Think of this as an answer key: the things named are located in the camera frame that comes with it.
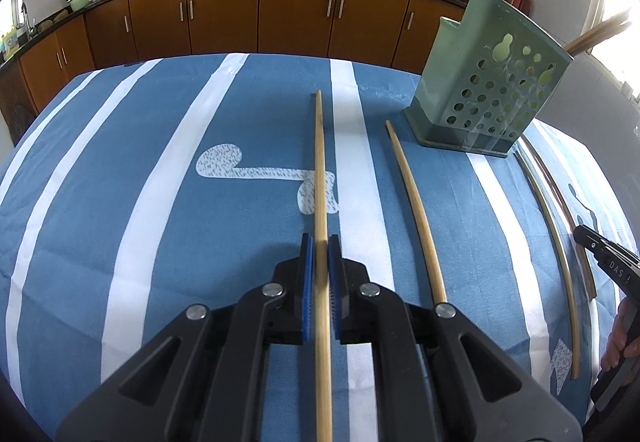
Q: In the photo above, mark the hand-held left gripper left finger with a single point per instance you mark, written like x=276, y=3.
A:
x=307, y=292

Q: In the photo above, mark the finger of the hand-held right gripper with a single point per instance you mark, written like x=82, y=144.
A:
x=592, y=242

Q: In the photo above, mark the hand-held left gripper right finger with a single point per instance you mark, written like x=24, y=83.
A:
x=334, y=292

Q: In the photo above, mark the bundle of brown chopsticks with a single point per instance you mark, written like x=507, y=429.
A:
x=575, y=347

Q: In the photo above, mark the tan wooden chopstick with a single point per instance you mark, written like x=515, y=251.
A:
x=595, y=35

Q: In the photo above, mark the green perforated chopstick holder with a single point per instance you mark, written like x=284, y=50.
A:
x=450, y=72

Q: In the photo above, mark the person's right hand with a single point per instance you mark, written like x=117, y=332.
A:
x=622, y=337

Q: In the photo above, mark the wooden base cabinets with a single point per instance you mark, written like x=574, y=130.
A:
x=225, y=17

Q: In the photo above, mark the green plastic basin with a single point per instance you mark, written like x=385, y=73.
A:
x=86, y=0

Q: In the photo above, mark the yellow detergent bottle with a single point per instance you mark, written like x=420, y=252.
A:
x=9, y=42

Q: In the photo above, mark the metal faucet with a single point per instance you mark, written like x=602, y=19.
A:
x=26, y=22

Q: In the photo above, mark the window with white frame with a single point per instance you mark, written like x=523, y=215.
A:
x=617, y=12

